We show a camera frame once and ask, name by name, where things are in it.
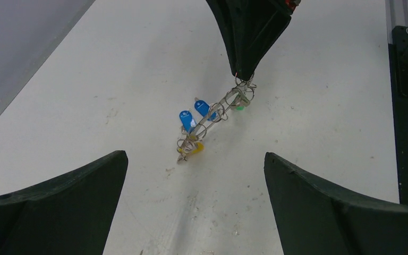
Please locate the aluminium frame rail right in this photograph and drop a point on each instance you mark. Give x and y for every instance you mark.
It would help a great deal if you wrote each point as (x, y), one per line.
(397, 16)

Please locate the yellow key tag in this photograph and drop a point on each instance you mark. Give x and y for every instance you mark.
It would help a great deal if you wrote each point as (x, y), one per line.
(189, 146)

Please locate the large metal ring disc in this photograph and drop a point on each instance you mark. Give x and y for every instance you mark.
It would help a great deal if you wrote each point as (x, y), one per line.
(195, 129)

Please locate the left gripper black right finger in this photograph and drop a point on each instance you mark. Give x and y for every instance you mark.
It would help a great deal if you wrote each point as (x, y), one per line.
(316, 216)

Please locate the green key tag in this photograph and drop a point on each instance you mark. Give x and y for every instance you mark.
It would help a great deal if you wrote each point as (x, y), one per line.
(240, 102)

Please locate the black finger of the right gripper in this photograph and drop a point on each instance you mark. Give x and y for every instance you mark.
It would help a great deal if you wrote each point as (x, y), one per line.
(222, 13)
(257, 26)

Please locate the blue key tag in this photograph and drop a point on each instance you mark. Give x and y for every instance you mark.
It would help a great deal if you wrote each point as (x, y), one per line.
(203, 108)
(188, 121)

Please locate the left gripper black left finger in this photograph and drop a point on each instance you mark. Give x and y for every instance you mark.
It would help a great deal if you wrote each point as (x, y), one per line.
(68, 214)

